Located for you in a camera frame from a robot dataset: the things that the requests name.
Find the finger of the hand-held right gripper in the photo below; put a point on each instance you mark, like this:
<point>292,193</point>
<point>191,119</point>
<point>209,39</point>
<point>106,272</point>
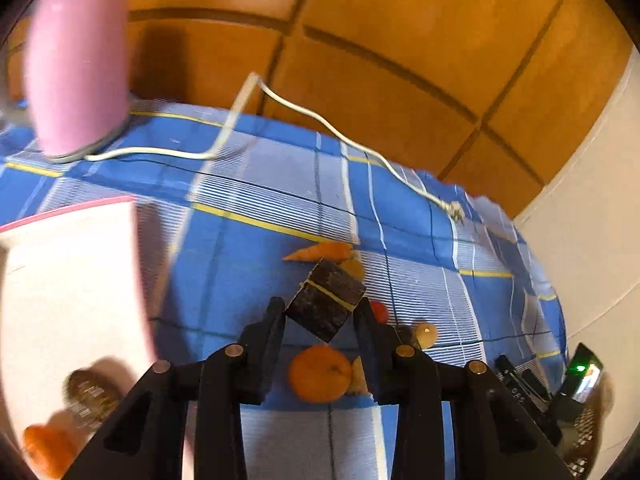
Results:
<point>507,372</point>
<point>542,405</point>

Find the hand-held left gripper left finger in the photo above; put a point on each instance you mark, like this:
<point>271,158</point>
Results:
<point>265,352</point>

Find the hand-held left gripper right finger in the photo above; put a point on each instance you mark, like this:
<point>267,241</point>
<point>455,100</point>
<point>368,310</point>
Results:
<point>372,360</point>

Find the dark chocolate cake slice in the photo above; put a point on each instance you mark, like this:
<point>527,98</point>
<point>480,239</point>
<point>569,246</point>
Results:
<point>325,300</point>

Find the white box with pink rim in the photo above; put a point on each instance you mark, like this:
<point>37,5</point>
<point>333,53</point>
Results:
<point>65,285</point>

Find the yellow wedge toy food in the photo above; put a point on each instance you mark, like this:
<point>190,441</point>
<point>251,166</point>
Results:
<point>358,377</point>

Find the small red toy fruit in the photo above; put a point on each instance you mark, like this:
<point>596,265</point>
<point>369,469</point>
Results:
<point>379,311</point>

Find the perforated metal basket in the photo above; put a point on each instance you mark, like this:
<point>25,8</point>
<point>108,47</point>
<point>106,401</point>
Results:
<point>585,435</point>

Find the orange tangerine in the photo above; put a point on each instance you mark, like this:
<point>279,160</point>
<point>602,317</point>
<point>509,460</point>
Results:
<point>320,372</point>
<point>47,447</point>

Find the tan round toy food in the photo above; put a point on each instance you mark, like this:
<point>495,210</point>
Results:
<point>425,334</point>

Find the yellow toy food piece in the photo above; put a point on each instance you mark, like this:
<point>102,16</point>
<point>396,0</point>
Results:
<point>352,266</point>

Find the orange carrot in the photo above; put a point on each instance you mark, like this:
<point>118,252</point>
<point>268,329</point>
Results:
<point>325,251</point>

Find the blue plaid cloth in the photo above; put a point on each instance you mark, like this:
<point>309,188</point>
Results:
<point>250,195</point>

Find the brown toy food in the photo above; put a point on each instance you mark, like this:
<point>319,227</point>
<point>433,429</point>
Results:
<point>92,390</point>

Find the wooden wardrobe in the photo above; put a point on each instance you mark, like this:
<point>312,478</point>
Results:
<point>400,35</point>

